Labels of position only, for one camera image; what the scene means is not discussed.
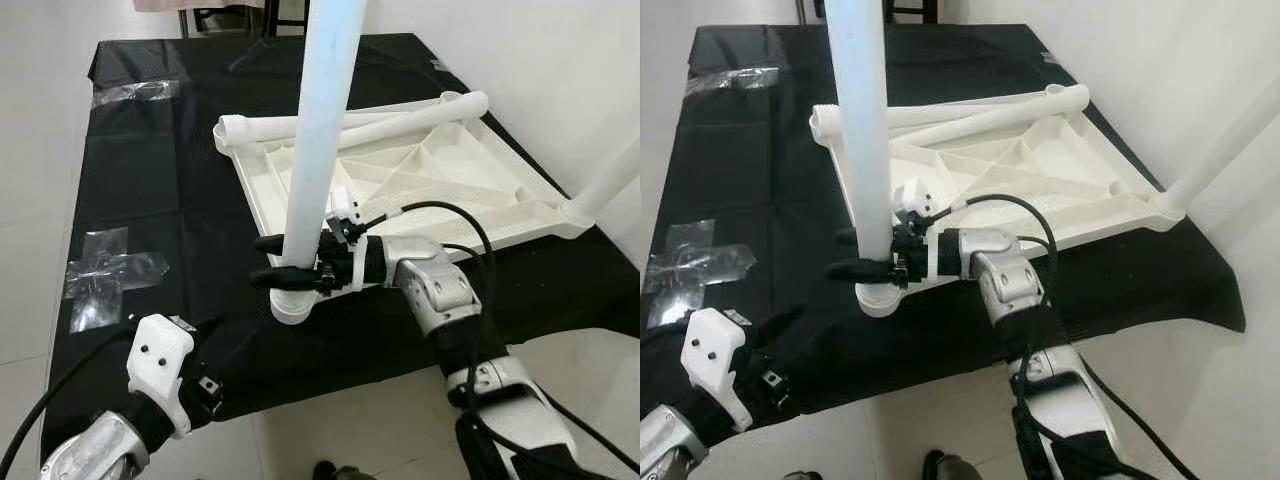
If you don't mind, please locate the small clear tape patch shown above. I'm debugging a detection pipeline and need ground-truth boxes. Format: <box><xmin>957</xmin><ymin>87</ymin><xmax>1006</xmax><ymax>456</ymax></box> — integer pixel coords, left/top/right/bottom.
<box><xmin>685</xmin><ymin>67</ymin><xmax>781</xmax><ymax>96</ymax></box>
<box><xmin>90</xmin><ymin>80</ymin><xmax>181</xmax><ymax>109</ymax></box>

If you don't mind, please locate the black stool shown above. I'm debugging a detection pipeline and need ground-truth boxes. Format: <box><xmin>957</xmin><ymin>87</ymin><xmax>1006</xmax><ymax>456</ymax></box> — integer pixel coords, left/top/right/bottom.
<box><xmin>178</xmin><ymin>0</ymin><xmax>306</xmax><ymax>39</ymax></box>
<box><xmin>795</xmin><ymin>0</ymin><xmax>941</xmax><ymax>26</ymax></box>

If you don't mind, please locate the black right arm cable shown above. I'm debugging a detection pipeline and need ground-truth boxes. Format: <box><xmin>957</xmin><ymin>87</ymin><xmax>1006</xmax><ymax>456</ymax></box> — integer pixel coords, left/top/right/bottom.
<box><xmin>360</xmin><ymin>200</ymin><xmax>641</xmax><ymax>476</ymax></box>
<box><xmin>935</xmin><ymin>192</ymin><xmax>1201</xmax><ymax>480</ymax></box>

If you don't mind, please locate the cross-shaped clear tape patch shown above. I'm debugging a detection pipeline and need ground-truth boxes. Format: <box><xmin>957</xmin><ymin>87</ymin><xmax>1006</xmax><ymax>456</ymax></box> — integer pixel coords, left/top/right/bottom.
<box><xmin>62</xmin><ymin>227</ymin><xmax>171</xmax><ymax>334</ymax></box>
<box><xmin>645</xmin><ymin>220</ymin><xmax>756</xmax><ymax>329</ymax></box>

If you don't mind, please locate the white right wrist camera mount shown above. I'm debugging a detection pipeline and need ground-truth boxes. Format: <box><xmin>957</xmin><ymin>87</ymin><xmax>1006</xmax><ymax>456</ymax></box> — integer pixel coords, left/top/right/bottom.
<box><xmin>325</xmin><ymin>188</ymin><xmax>373</xmax><ymax>293</ymax></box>
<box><xmin>895</xmin><ymin>178</ymin><xmax>946</xmax><ymax>281</ymax></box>

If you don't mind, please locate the black tablecloth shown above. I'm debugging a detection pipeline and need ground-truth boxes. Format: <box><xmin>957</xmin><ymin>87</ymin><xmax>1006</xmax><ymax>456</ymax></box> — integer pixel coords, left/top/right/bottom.
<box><xmin>640</xmin><ymin>22</ymin><xmax>1246</xmax><ymax>431</ymax></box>
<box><xmin>40</xmin><ymin>33</ymin><xmax>641</xmax><ymax>461</ymax></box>

